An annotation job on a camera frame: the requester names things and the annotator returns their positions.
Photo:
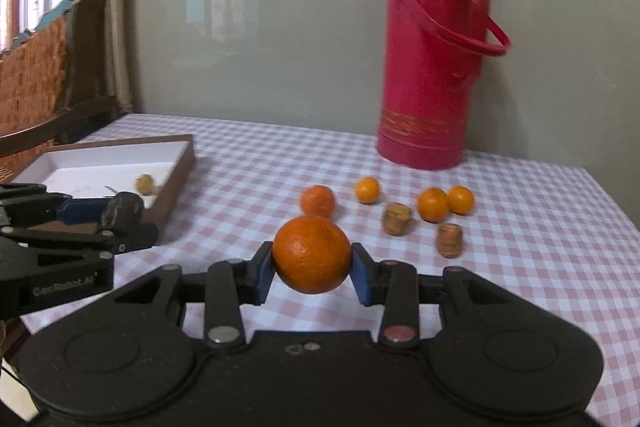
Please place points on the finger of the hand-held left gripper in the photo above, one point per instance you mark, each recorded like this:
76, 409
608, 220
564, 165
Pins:
87, 210
135, 238

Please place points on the orange carrot piece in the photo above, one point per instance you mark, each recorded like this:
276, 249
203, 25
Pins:
367, 190

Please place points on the carrot piece with green core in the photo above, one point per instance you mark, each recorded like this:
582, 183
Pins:
397, 219

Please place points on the pink checkered tablecloth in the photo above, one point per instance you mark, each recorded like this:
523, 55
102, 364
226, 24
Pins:
525, 257

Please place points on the red thermos flask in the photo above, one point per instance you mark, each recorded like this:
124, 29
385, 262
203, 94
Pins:
425, 82

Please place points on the wooden sofa with woven cushions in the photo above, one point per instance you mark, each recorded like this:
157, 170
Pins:
35, 82

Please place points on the large orange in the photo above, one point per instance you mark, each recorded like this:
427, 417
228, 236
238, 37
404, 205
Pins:
311, 254

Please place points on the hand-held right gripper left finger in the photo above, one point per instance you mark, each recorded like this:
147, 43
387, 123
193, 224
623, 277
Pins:
263, 282

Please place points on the small yellowish carrot bit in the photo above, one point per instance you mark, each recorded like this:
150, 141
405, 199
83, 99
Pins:
145, 183

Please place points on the white cutting board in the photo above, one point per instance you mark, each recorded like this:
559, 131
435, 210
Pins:
100, 162

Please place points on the blue cloth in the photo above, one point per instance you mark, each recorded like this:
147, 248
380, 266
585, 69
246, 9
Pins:
55, 14

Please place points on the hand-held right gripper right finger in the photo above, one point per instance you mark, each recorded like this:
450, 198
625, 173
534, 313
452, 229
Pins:
361, 279

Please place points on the small orange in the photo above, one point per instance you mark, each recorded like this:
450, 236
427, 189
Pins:
461, 200

